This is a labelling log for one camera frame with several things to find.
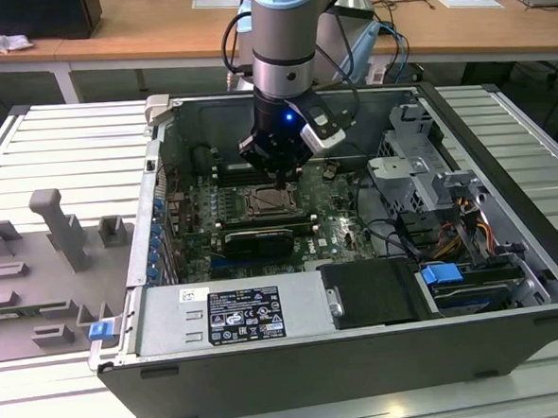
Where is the wooden desk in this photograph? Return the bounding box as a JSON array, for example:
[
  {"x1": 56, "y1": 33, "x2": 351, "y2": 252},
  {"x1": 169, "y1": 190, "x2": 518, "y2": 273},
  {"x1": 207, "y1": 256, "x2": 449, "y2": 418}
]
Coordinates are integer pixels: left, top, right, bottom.
[{"x1": 0, "y1": 0, "x2": 558, "y2": 110}]

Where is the crumpled white paper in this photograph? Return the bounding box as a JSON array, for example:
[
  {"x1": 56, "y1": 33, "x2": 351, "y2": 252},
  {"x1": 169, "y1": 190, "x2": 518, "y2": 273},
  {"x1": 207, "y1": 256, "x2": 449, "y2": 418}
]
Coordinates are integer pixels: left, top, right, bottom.
[{"x1": 0, "y1": 23, "x2": 33, "y2": 55}]

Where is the pale blue teach pendant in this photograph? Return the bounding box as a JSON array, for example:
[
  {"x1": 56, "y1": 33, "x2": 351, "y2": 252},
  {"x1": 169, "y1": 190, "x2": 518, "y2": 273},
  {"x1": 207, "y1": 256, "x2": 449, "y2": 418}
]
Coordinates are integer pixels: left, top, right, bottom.
[{"x1": 336, "y1": 22, "x2": 382, "y2": 82}]

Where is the grey desk cable plate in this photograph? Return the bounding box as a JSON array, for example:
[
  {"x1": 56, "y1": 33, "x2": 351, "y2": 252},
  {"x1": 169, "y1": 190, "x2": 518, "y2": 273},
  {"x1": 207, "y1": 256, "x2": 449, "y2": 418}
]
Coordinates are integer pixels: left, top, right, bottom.
[{"x1": 192, "y1": 0, "x2": 249, "y2": 10}]

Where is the black box on desk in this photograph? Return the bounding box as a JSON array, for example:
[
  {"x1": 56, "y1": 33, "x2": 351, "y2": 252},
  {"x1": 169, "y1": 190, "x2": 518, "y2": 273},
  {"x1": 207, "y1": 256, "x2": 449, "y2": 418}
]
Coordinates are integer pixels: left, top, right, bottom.
[{"x1": 0, "y1": 0, "x2": 105, "y2": 45}]

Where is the grey parts rack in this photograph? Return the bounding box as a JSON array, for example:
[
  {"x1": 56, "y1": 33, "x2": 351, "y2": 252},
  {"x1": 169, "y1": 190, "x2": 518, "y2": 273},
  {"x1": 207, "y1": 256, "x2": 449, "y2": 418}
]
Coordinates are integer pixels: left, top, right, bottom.
[{"x1": 0, "y1": 182, "x2": 145, "y2": 364}]

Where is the hard disk in blue carrier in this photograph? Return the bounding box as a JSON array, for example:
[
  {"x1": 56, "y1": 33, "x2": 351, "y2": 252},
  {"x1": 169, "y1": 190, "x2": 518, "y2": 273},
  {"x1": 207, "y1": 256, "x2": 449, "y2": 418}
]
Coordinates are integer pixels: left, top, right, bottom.
[{"x1": 417, "y1": 257, "x2": 528, "y2": 319}]

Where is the orange yellow wire bundle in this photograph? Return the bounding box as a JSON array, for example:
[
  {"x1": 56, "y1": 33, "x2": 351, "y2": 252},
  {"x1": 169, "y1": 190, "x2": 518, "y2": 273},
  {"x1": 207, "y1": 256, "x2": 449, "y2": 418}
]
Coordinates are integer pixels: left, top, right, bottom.
[{"x1": 429, "y1": 195, "x2": 497, "y2": 258}]

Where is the white paper sheet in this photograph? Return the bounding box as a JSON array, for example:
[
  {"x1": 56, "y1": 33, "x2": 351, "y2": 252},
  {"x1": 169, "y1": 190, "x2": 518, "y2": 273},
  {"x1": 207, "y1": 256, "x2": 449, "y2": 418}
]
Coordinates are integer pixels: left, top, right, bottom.
[{"x1": 439, "y1": 0, "x2": 507, "y2": 13}]

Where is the blue case latch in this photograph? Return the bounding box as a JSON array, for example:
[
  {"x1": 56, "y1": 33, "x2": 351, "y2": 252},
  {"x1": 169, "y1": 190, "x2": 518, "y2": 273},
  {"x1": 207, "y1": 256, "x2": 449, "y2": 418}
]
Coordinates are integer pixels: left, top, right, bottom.
[{"x1": 88, "y1": 321, "x2": 113, "y2": 343}]

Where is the black camera cable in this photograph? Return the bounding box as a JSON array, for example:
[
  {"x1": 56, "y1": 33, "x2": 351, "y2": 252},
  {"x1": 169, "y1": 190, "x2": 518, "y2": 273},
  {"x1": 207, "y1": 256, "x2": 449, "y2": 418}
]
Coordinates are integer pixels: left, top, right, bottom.
[{"x1": 311, "y1": 5, "x2": 366, "y2": 128}]

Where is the green motherboard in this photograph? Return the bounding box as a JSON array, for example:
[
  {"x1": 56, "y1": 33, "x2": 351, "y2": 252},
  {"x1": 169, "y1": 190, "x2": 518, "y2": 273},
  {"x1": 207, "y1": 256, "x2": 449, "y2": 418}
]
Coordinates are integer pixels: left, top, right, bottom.
[{"x1": 165, "y1": 158, "x2": 383, "y2": 283}]

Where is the silver disk bay cage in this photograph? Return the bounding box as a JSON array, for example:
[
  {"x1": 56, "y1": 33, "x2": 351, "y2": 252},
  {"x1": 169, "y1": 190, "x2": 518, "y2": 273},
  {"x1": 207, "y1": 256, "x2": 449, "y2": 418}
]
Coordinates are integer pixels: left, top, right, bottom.
[{"x1": 360, "y1": 99, "x2": 454, "y2": 218}]

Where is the grey plastic case latch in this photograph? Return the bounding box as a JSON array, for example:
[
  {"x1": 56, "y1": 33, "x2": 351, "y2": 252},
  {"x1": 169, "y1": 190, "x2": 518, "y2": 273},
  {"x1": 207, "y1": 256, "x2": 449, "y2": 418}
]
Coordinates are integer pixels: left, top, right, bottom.
[{"x1": 142, "y1": 92, "x2": 181, "y2": 129}]

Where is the grey power supply box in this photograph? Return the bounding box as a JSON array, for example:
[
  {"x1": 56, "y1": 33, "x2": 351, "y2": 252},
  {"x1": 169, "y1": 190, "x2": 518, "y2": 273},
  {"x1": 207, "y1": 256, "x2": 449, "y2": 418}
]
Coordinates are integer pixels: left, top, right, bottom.
[{"x1": 133, "y1": 270, "x2": 339, "y2": 356}]

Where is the blue cable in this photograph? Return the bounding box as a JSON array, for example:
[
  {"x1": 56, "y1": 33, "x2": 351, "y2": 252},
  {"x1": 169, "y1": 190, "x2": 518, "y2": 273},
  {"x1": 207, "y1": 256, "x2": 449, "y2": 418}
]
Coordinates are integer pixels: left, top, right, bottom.
[{"x1": 378, "y1": 18, "x2": 414, "y2": 86}]

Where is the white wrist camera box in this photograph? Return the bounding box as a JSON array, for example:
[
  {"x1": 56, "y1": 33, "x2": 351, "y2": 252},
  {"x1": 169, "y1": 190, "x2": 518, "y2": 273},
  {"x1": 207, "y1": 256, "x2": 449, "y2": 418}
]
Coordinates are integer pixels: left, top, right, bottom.
[{"x1": 296, "y1": 97, "x2": 355, "y2": 156}]

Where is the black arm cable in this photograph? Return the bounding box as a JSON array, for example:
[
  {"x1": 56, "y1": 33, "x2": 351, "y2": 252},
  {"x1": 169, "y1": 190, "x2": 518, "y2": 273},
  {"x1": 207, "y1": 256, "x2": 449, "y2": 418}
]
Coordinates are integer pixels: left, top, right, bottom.
[{"x1": 218, "y1": 9, "x2": 255, "y2": 77}]

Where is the black plastic shroud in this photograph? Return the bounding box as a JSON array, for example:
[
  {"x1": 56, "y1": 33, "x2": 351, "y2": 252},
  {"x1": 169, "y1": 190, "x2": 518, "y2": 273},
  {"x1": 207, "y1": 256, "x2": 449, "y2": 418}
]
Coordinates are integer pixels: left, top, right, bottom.
[{"x1": 320, "y1": 255, "x2": 432, "y2": 331}]

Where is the black rating label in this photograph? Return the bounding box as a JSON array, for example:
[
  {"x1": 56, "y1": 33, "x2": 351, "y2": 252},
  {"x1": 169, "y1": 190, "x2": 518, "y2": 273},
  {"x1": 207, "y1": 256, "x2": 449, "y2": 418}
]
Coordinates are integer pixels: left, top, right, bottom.
[{"x1": 206, "y1": 286, "x2": 283, "y2": 345}]

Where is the CPU socket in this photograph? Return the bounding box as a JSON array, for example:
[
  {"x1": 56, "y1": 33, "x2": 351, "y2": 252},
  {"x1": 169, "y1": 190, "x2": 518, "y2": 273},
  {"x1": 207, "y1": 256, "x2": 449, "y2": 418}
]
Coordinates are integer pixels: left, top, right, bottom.
[{"x1": 239, "y1": 181, "x2": 309, "y2": 221}]

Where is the dark grey PC case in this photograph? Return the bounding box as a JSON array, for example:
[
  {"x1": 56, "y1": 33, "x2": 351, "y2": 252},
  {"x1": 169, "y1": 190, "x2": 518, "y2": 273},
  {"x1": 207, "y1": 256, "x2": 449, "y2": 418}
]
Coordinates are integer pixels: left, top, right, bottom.
[{"x1": 72, "y1": 69, "x2": 558, "y2": 418}]

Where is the black data wire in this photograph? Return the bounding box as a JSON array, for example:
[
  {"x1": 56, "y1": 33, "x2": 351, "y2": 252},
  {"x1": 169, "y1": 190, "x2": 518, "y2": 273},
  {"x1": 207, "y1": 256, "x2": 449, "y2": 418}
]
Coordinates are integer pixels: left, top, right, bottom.
[{"x1": 359, "y1": 213, "x2": 435, "y2": 268}]

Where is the black graphics card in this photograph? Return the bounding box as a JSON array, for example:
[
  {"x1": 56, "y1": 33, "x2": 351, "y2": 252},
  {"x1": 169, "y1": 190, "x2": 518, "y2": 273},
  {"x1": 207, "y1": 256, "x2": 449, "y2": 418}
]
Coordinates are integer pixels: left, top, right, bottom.
[{"x1": 222, "y1": 225, "x2": 295, "y2": 263}]

